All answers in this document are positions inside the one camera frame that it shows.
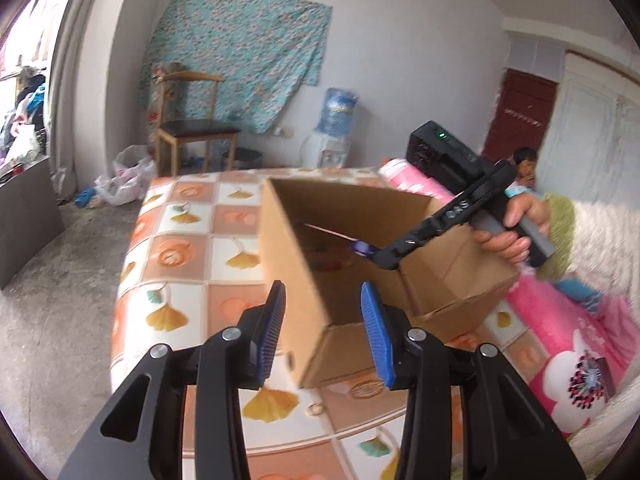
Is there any dark red door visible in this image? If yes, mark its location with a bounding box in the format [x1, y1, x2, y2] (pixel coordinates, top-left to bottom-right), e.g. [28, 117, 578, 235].
[482, 68, 558, 162]

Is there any wooden chair black seat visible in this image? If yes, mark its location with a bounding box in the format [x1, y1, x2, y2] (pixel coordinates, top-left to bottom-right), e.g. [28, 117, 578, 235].
[155, 70, 241, 177]

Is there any white water dispenser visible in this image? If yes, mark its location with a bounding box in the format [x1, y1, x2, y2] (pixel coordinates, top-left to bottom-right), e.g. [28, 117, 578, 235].
[299, 132, 350, 168]

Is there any right hand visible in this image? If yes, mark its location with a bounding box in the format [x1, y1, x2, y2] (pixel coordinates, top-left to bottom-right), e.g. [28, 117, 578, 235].
[471, 193, 554, 268]

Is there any fluffy cream sleeve forearm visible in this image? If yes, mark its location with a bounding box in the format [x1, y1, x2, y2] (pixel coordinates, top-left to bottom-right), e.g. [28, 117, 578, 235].
[538, 193, 640, 318]

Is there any pink strap black watch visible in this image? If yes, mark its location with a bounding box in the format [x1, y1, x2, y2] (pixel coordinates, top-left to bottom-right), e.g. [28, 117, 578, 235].
[305, 223, 378, 259]

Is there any pink floral blanket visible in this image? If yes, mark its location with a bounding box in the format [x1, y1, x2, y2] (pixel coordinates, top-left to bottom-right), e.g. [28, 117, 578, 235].
[377, 157, 640, 436]

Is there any patterned tablecloth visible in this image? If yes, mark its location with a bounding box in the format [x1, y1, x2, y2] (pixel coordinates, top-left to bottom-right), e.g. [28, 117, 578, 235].
[112, 169, 528, 479]

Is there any dark grey board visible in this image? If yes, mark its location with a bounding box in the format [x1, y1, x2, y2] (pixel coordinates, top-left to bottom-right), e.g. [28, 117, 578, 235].
[0, 157, 65, 289]

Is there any blue water bottle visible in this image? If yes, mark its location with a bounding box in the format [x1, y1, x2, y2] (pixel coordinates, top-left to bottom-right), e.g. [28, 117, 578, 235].
[316, 87, 359, 138]

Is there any floral teal wall cloth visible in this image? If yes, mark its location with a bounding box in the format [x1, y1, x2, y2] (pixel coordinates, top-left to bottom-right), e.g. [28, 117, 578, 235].
[139, 0, 332, 134]

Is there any white plastic bag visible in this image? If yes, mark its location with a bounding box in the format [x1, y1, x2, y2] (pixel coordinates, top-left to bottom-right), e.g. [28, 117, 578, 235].
[94, 145, 157, 206]

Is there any person in background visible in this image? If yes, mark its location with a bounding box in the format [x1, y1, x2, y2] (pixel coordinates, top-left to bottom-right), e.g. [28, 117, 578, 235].
[506, 146, 538, 197]

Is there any brown cardboard box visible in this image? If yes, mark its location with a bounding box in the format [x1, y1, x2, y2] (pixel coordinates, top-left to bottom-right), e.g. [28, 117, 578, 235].
[258, 178, 518, 388]

